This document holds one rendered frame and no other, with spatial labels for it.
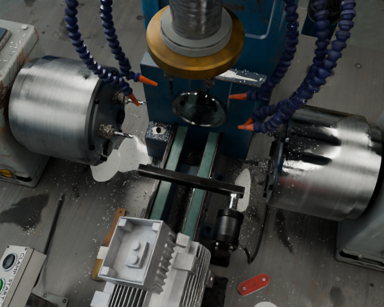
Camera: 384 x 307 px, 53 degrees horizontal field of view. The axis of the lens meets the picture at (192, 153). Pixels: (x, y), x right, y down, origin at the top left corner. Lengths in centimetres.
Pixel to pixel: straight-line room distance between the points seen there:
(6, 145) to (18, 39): 26
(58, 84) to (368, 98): 99
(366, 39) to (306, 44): 138
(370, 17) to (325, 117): 220
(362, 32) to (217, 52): 226
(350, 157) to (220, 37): 36
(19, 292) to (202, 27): 60
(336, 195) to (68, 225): 71
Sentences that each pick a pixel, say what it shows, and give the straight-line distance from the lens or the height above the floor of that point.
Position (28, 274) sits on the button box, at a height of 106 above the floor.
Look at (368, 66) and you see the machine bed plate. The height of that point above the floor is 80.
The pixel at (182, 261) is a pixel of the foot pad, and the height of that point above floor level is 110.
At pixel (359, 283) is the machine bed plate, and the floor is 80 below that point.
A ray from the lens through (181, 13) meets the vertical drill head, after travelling 66.
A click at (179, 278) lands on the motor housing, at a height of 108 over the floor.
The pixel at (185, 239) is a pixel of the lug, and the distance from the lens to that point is 77.
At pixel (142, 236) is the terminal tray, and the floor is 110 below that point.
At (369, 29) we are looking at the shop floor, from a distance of 296.
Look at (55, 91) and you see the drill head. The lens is 92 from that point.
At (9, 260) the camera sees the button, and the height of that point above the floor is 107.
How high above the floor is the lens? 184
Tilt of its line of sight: 61 degrees down
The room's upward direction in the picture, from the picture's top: straight up
